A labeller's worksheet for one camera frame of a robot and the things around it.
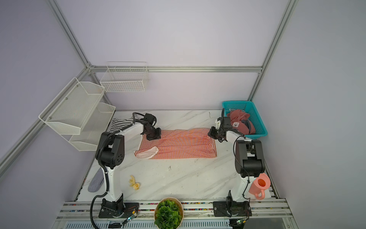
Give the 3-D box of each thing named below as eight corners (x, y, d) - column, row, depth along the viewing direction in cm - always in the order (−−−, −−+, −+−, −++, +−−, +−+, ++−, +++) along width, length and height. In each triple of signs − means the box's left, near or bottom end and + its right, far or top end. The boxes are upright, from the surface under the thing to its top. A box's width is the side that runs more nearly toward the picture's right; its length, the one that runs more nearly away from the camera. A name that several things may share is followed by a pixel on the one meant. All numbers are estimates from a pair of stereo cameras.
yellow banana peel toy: (127, 181, 85) (125, 179, 83) (133, 175, 88) (132, 174, 85) (134, 192, 81) (133, 190, 79) (141, 186, 84) (140, 184, 81)
